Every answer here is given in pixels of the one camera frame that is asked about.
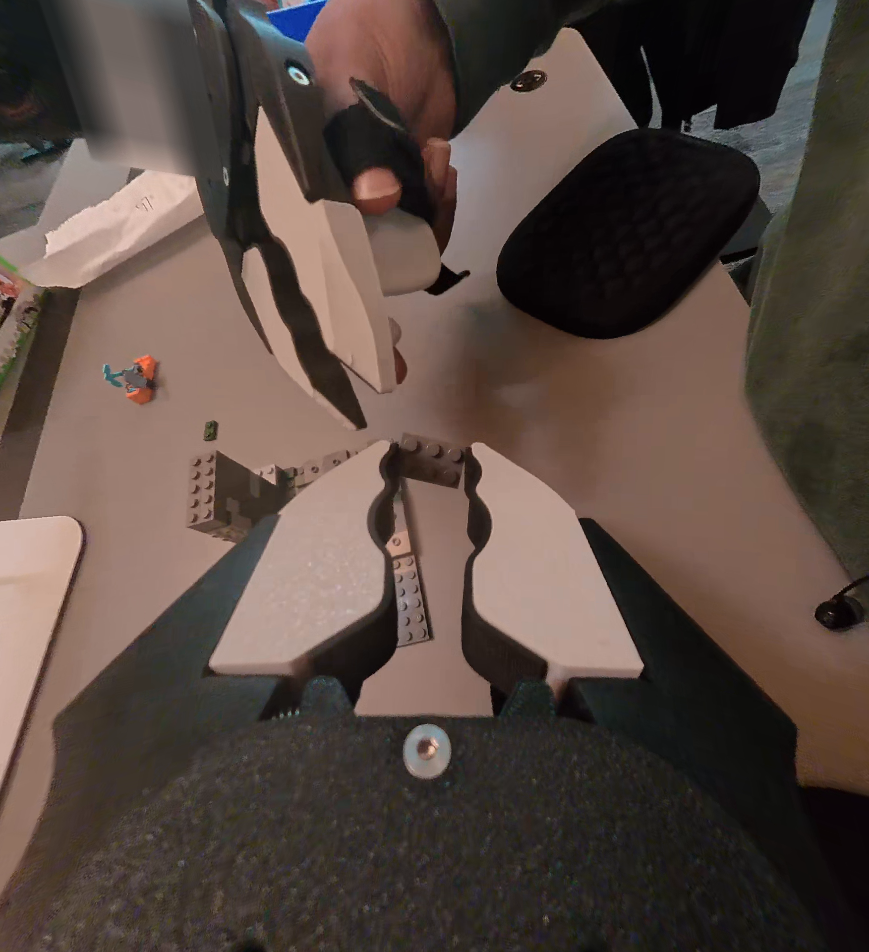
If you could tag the dark cloth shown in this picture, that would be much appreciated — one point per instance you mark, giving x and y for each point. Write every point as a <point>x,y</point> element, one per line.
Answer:
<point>702,52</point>

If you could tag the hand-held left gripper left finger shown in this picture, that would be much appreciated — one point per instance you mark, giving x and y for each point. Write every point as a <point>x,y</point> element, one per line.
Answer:
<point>308,587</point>

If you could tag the white book stand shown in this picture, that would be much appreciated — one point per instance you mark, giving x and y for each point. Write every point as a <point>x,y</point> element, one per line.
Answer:
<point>10,595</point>

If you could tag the dark grey brick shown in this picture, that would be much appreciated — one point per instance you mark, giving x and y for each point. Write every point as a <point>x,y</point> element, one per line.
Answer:
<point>434,461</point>

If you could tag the black chair armrest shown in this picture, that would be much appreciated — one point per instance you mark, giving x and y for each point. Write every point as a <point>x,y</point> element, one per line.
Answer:
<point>627,230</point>

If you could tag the round desk bolt cap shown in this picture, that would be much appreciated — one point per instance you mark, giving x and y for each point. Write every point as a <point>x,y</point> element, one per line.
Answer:
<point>529,80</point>

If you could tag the torn white paper bag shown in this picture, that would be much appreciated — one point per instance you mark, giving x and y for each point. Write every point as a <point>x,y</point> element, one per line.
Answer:
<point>122,223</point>

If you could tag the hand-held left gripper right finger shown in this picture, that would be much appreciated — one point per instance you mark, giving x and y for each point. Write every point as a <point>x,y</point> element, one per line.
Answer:
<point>553,587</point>

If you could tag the long grey brick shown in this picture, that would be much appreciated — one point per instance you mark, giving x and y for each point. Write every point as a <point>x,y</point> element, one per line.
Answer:
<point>412,602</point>

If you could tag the grey desk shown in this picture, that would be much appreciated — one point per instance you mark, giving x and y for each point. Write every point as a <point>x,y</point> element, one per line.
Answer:
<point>627,446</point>

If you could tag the person's right hand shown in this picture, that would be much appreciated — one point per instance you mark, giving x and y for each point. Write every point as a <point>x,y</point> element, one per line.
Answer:
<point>389,52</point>

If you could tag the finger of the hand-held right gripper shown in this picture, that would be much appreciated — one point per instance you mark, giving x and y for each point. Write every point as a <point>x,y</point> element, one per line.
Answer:
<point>267,320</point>
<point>330,275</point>

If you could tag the orange toy minifigure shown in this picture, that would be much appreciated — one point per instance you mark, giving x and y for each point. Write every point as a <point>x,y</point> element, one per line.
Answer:
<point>140,379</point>

